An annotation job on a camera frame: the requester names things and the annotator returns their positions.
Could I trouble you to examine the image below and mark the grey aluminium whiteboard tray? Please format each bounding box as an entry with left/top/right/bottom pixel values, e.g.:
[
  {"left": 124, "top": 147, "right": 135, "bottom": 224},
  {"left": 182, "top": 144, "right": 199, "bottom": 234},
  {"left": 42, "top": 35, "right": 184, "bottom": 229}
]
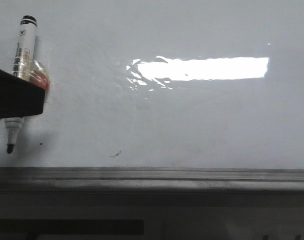
[{"left": 0, "top": 167, "right": 304, "bottom": 193}]

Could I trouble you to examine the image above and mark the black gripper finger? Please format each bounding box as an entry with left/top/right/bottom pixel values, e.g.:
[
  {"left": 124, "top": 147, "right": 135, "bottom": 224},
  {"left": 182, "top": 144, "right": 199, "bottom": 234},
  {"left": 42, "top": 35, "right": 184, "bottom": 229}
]
[{"left": 0, "top": 70, "right": 45, "bottom": 119}]

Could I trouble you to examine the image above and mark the white whiteboard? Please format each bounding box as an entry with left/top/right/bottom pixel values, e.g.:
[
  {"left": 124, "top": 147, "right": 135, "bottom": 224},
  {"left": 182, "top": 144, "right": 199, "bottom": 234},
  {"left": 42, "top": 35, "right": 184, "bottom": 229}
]
[{"left": 0, "top": 0, "right": 304, "bottom": 169}]

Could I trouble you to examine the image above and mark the red round magnet with tape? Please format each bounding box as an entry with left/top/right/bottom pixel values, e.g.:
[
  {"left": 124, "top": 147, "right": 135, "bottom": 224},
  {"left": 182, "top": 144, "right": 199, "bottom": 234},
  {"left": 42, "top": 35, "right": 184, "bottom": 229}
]
[{"left": 27, "top": 60, "right": 50, "bottom": 91}]

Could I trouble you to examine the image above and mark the black and white whiteboard marker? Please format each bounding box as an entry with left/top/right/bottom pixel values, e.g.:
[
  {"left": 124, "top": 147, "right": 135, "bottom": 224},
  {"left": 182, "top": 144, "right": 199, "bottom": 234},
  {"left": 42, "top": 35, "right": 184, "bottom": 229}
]
[{"left": 4, "top": 15, "right": 37, "bottom": 154}]

